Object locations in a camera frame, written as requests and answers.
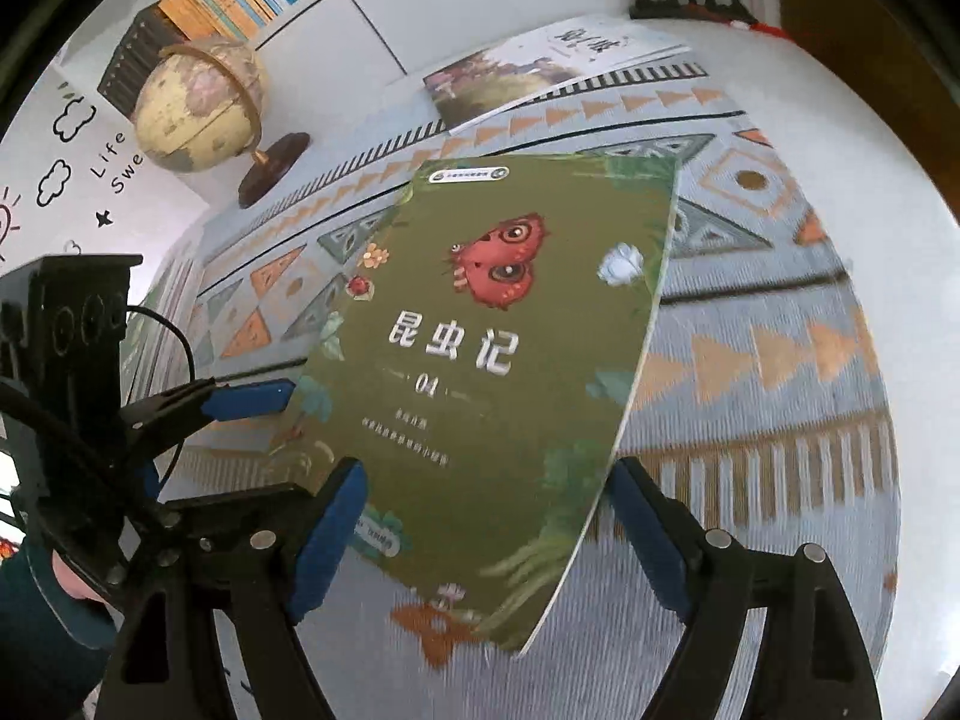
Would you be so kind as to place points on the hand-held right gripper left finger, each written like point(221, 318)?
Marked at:
point(330, 540)

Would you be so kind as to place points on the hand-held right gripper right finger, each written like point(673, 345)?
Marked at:
point(645, 532)

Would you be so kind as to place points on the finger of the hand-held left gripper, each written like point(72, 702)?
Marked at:
point(148, 478)
point(247, 399)

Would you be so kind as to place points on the olive green butterfly book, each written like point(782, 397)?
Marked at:
point(487, 360)

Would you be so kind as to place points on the white book with landscape picture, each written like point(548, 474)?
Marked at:
point(540, 75)

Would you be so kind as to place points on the patterned table mat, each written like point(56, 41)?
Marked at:
point(750, 427)

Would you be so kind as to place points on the beige globe on wooden stand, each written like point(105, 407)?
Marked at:
point(195, 112)

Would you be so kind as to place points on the row of black volumes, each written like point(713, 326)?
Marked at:
point(142, 52)

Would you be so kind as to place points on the white bookshelf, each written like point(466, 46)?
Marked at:
point(450, 0)

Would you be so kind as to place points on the dark brown wooden cabinet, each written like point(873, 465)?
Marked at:
point(847, 7)

